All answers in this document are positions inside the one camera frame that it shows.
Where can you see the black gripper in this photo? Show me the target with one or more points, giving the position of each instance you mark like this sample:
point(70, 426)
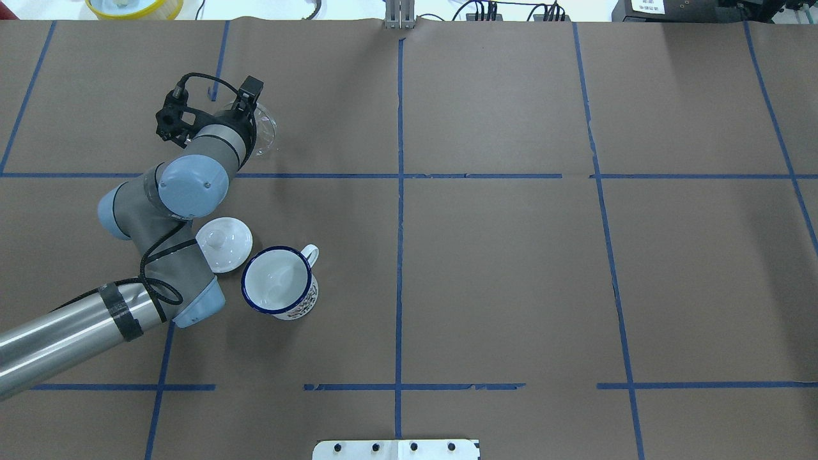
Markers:
point(241, 115)

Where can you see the white enamel cup blue rim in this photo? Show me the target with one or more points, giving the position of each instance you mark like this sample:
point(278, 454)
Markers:
point(279, 281)

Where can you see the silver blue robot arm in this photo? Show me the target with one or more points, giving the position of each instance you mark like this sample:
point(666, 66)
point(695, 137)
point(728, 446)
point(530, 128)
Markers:
point(167, 279)

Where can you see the white cup lid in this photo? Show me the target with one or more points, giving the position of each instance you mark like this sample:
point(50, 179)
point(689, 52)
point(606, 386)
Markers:
point(226, 243)

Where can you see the aluminium frame post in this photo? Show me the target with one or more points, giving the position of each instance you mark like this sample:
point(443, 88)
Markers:
point(400, 14)

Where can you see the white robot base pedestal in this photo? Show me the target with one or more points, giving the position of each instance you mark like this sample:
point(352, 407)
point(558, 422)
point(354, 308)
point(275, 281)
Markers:
point(398, 449)

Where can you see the black electronics box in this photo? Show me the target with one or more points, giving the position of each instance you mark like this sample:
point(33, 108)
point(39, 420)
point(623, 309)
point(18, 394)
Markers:
point(704, 12)

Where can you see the yellow tape roll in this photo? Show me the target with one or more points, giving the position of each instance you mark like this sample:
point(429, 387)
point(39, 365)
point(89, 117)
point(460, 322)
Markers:
point(135, 10)

